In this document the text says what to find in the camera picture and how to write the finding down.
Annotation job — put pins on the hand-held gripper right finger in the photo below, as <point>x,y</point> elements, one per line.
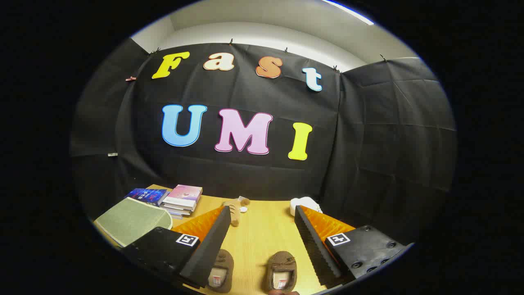
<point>317,250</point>

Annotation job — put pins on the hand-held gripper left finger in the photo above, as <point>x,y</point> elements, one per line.
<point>206,250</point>

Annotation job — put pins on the brown fuzzy shoe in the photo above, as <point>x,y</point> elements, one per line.
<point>281,262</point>
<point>224,262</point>

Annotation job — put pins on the green fabric storage box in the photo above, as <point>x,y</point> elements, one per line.
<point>131,221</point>

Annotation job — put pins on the brown plush toy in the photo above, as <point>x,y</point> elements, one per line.
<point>234,213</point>

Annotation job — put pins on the pale blue book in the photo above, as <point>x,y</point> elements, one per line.
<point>175,215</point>

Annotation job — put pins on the white plush toy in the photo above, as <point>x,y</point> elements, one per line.
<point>303,203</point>

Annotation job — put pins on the white book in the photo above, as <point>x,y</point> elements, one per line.
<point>176,209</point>

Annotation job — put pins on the pink cover book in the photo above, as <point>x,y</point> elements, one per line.
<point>184,194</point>

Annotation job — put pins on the dark blue book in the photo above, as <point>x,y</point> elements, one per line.
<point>147,194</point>

